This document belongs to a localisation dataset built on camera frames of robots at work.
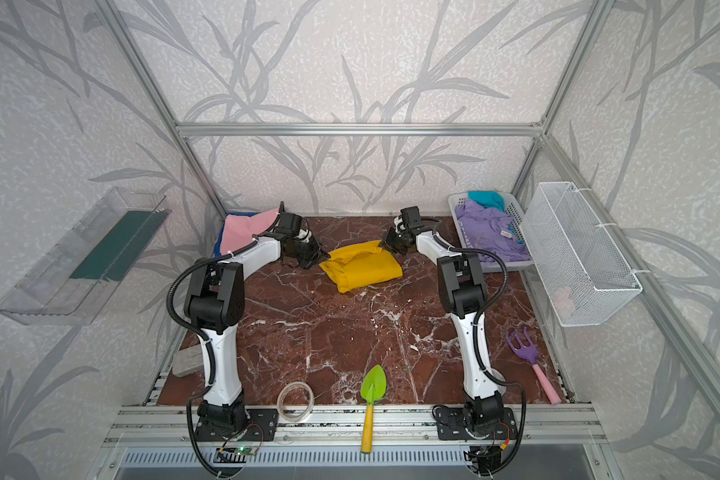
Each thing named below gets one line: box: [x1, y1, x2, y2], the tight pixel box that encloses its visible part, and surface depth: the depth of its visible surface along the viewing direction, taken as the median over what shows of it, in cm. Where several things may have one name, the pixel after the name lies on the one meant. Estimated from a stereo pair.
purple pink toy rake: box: [506, 327, 562, 405], surface depth 86 cm
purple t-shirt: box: [454, 201, 531, 262], surface depth 112 cm
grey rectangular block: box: [172, 344, 205, 377], surface depth 82 cm
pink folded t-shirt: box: [220, 207, 280, 255], surface depth 114 cm
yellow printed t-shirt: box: [319, 240, 403, 293], surface depth 103 cm
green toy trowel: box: [360, 364, 387, 454], surface depth 79 cm
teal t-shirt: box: [468, 190, 505, 213], surface depth 117 cm
